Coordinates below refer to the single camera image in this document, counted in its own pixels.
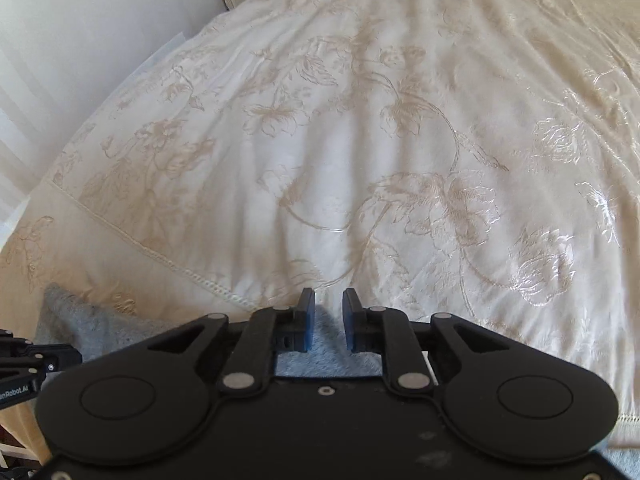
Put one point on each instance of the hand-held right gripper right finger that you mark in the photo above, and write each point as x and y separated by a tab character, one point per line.
352	325

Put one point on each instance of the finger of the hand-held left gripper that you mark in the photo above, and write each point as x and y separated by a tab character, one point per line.
55	355

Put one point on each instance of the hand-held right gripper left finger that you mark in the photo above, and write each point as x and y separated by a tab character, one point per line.
306	320

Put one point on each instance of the blue-grey speckled pants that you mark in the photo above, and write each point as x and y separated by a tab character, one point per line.
100	325

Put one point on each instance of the bed with cream floral bedspread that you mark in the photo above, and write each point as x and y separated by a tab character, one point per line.
375	135

